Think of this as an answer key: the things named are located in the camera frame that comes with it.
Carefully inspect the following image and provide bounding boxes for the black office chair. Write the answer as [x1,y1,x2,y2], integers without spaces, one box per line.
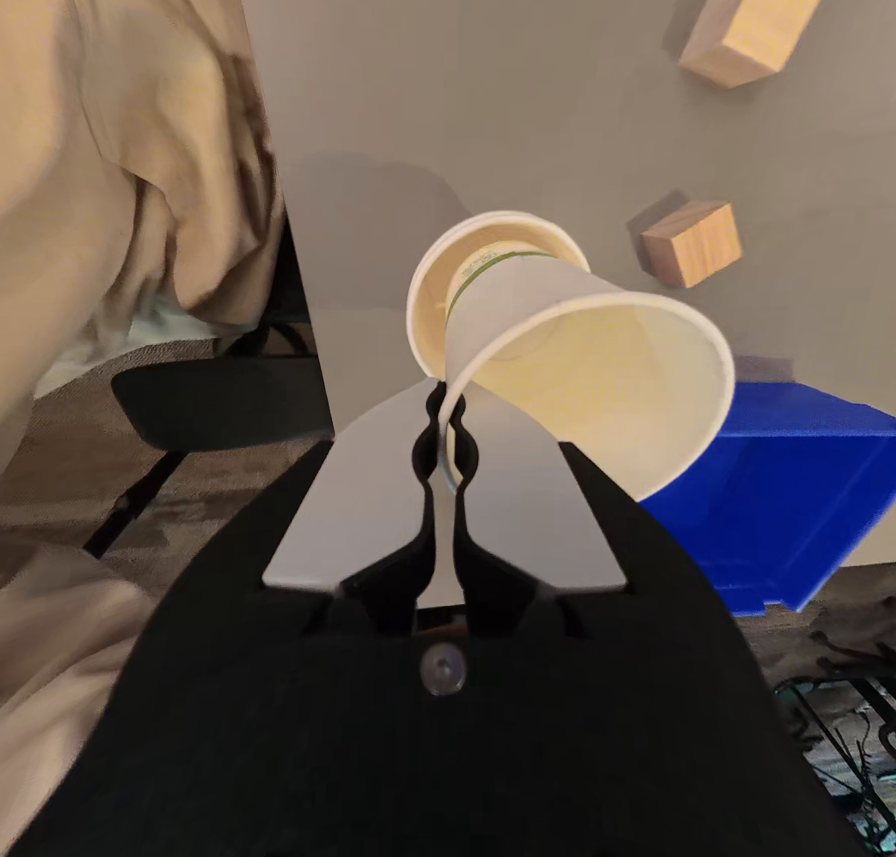
[83,209,336,560]

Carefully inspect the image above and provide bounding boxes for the wooden cube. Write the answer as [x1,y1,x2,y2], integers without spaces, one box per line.
[678,0,835,90]
[640,201,743,289]

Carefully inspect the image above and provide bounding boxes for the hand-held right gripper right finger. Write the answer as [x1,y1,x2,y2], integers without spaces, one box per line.
[450,390,629,640]

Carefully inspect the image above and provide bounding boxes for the black cables bundle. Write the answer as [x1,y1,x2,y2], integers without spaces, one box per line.
[770,626,896,857]

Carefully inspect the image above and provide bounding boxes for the white paper cup green stripe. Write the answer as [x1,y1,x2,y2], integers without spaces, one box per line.
[414,216,585,371]
[443,251,736,502]
[406,209,592,380]

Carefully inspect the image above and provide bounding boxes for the person's beige sweatshirt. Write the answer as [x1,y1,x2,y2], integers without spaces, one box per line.
[0,0,284,466]

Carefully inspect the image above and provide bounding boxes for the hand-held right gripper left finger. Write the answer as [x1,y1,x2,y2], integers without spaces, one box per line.
[262,377,449,637]

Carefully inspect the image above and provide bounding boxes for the blue plastic bin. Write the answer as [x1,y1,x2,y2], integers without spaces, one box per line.
[638,380,896,618]

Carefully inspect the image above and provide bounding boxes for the person's beige trousers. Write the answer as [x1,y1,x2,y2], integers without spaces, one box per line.
[0,542,158,854]

